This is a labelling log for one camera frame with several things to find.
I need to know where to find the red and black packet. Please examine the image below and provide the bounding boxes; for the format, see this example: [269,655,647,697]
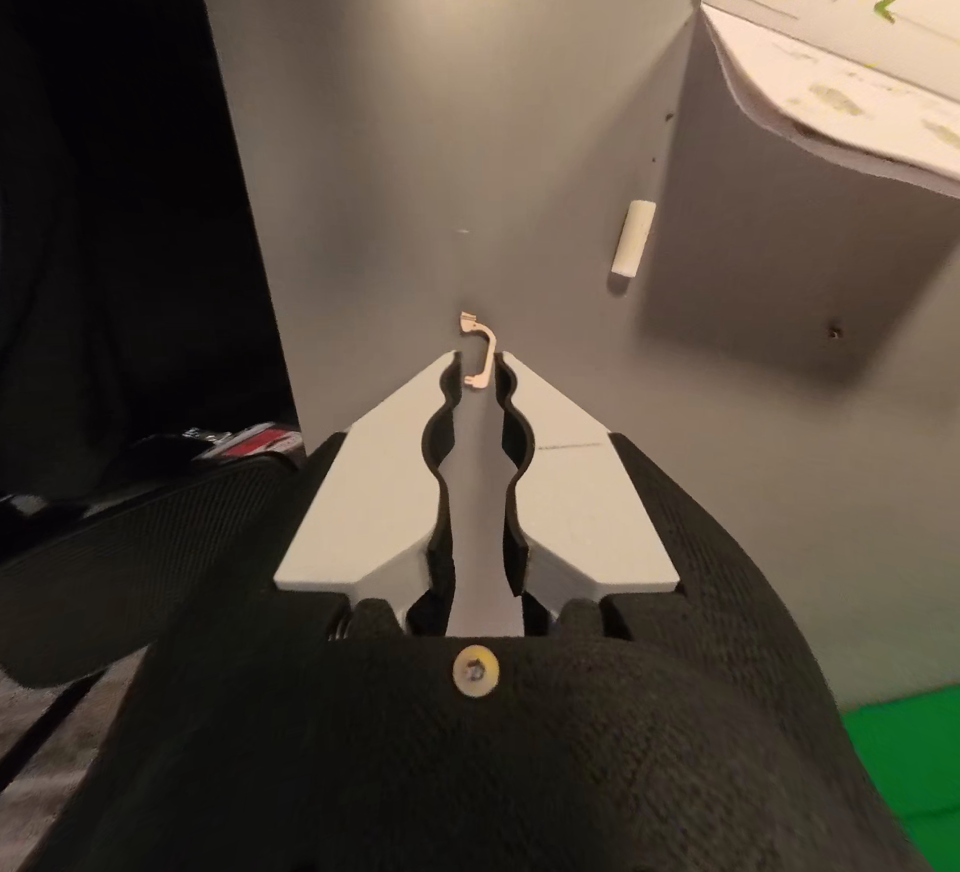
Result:
[183,422,303,462]

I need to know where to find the white instruction booklet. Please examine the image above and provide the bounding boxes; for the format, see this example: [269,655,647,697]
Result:
[701,0,960,200]

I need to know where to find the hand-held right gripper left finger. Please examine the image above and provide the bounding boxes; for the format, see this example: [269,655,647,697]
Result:
[274,351,461,637]

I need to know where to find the small brass fitting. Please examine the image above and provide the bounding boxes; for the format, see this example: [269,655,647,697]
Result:
[459,311,498,390]

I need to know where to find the green sheet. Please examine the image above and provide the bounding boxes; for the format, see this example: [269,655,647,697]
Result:
[840,685,960,872]

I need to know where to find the small white cylinder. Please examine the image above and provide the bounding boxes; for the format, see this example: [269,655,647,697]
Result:
[611,199,657,279]

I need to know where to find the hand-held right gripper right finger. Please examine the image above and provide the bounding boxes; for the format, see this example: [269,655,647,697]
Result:
[495,351,681,635]

